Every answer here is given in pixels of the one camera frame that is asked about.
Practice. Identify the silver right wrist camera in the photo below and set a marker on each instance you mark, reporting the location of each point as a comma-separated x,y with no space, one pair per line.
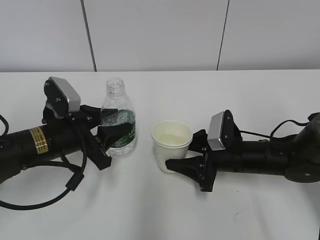
223,133

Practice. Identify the white paper cup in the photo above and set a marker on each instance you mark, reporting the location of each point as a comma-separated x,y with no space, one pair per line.
171,140

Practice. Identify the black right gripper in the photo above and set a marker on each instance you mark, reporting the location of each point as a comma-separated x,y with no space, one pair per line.
200,168

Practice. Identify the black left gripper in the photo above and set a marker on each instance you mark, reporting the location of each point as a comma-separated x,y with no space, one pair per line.
64,135

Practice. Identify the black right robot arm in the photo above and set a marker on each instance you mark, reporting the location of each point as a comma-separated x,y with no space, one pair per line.
296,157

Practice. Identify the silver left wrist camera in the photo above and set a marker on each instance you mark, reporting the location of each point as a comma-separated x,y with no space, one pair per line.
61,97

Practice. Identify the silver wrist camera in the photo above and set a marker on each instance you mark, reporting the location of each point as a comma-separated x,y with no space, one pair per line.
223,133
61,97

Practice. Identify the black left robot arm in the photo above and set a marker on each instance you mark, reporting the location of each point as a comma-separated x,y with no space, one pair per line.
24,149

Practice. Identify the clear water bottle green label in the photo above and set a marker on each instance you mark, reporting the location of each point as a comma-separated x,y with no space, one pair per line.
118,109

